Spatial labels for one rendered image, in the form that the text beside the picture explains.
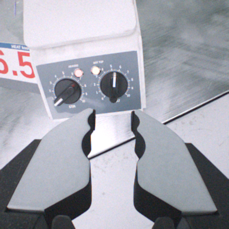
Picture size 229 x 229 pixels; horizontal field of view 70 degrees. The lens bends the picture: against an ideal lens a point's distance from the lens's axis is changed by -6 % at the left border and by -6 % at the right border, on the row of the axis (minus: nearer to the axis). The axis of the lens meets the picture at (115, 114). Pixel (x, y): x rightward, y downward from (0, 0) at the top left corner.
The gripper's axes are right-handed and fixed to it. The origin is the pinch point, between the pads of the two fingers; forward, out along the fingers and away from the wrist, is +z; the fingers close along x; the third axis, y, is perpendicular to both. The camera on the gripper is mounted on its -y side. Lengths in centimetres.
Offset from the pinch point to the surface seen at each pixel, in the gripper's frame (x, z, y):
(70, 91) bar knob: -4.7, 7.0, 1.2
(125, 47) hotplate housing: 1.1, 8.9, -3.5
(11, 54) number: -14.8, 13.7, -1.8
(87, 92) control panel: -3.1, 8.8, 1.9
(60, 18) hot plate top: -5.7, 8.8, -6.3
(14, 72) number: -15.1, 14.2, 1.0
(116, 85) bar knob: 0.3, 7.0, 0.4
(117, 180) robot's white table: 1.0, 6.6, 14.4
